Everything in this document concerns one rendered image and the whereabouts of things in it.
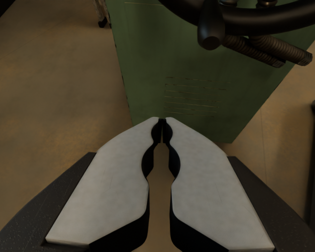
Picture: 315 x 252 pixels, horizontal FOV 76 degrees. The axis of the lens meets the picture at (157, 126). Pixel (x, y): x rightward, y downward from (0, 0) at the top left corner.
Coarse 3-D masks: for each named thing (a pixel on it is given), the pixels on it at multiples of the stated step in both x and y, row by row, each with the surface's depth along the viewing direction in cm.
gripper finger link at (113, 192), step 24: (120, 144) 9; (144, 144) 9; (96, 168) 8; (120, 168) 8; (144, 168) 9; (72, 192) 7; (96, 192) 7; (120, 192) 7; (144, 192) 7; (72, 216) 6; (96, 216) 6; (120, 216) 6; (144, 216) 6; (48, 240) 6; (72, 240) 6; (96, 240) 6; (120, 240) 6; (144, 240) 7
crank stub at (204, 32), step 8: (208, 0) 20; (216, 0) 20; (208, 8) 19; (216, 8) 19; (200, 16) 19; (208, 16) 18; (216, 16) 18; (200, 24) 18; (208, 24) 17; (216, 24) 17; (224, 24) 18; (200, 32) 18; (208, 32) 17; (216, 32) 17; (224, 32) 18; (200, 40) 18; (208, 40) 18; (216, 40) 18; (208, 48) 18
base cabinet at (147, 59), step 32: (128, 0) 40; (256, 0) 37; (288, 0) 36; (128, 32) 46; (160, 32) 45; (192, 32) 44; (288, 32) 41; (128, 64) 55; (160, 64) 53; (192, 64) 52; (224, 64) 51; (256, 64) 49; (288, 64) 49; (128, 96) 68; (160, 96) 65; (192, 96) 63; (224, 96) 61; (256, 96) 60; (192, 128) 82; (224, 128) 78
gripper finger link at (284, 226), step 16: (240, 176) 8; (256, 176) 8; (256, 192) 7; (272, 192) 7; (256, 208) 6; (272, 208) 6; (288, 208) 6; (272, 224) 6; (288, 224) 6; (304, 224) 6; (272, 240) 6; (288, 240) 6; (304, 240) 6
